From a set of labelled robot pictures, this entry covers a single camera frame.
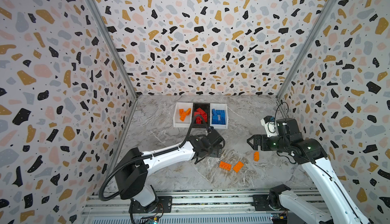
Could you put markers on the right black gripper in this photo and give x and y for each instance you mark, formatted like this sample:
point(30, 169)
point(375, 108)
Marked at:
point(262, 142)

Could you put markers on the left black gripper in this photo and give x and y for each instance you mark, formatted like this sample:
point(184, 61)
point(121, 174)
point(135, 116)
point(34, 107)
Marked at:
point(218, 150)

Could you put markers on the orange long lego brick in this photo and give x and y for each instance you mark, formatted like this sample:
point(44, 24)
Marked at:
point(225, 166)

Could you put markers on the blue lego brick pair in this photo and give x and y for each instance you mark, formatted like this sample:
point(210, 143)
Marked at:
point(221, 113)

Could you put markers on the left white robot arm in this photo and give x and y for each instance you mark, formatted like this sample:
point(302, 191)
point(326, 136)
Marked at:
point(133, 170)

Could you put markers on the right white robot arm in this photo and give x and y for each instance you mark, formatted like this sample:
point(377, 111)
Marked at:
point(310, 155)

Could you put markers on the black middle bin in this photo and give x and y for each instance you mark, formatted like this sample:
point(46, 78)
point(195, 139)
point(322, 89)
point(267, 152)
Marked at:
point(206, 108)

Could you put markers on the right white bin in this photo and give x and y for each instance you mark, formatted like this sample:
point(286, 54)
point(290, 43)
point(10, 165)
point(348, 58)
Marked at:
point(219, 106)

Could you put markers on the white bin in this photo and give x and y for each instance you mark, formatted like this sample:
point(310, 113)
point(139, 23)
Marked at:
point(177, 123)
point(219, 106)

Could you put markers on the left white bin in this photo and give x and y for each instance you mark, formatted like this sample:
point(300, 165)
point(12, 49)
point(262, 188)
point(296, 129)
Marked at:
point(177, 123)

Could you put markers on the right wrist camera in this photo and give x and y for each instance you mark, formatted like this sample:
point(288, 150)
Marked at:
point(268, 123)

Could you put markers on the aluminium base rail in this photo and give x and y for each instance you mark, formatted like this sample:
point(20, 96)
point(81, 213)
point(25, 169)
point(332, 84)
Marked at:
point(193, 207)

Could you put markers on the right corner aluminium post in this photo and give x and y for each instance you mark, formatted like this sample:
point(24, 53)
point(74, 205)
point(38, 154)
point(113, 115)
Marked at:
point(306, 46)

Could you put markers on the corner aluminium post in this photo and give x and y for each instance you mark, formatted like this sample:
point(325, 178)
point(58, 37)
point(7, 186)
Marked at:
point(110, 44)
point(306, 46)

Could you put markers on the left corner aluminium post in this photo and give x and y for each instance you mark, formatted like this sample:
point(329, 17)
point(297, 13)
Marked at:
point(110, 44)

